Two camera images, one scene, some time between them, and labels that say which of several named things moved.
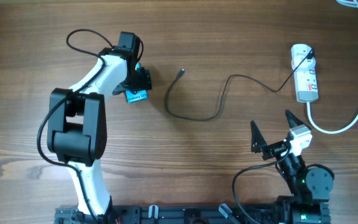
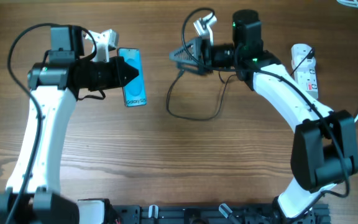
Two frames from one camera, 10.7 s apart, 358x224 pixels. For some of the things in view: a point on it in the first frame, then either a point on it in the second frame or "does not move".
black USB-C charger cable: (221, 99) does not move
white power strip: (306, 77) does not move
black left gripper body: (138, 81) → (113, 75)
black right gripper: (259, 144) → (200, 46)
